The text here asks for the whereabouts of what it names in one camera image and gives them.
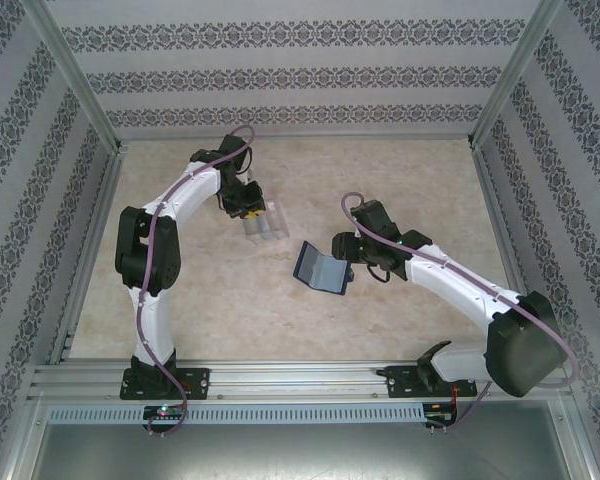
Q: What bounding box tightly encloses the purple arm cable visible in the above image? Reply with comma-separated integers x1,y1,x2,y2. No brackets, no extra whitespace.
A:
340,192,580,434
133,124,257,437

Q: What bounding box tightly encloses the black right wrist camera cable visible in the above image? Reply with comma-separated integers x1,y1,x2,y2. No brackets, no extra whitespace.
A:
365,263,392,285

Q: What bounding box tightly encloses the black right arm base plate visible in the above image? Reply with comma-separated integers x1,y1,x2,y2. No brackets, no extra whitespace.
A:
383,364,479,400

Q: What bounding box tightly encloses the aluminium frame rear post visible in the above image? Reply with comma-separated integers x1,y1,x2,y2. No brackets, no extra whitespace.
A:
22,0,129,156
468,0,566,151

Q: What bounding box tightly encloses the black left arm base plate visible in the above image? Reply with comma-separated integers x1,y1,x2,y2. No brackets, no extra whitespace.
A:
121,367,211,401

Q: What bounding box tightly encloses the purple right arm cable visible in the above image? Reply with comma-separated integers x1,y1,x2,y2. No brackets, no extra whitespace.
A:
340,192,580,434

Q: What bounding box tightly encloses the aluminium frame post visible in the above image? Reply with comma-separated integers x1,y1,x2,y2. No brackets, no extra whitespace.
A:
0,392,51,480
468,0,566,151
559,392,600,480
22,0,129,156

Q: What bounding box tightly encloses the grey sheet metal panel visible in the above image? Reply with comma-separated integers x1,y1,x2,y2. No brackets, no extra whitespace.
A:
29,423,581,480

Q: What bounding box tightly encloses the aluminium mounting rail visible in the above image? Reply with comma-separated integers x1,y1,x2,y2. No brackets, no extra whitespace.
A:
29,362,574,404

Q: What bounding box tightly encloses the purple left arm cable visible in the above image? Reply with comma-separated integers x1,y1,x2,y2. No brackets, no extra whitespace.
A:
133,124,257,437

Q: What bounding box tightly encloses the blue folding card holder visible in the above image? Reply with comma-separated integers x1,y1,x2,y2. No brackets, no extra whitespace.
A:
292,241,354,295

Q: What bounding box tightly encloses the aluminium frame front post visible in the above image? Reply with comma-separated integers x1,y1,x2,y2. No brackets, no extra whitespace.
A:
0,392,51,480
559,392,600,480

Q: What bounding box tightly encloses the slotted grey cable duct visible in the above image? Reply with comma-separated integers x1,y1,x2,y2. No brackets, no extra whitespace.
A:
47,404,428,425

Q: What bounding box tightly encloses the clear plastic card box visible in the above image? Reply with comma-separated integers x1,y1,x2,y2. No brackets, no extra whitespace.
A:
239,198,292,247

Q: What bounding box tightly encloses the aluminium frame side rail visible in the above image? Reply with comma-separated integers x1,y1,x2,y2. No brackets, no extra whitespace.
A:
472,142,549,360
49,142,129,365

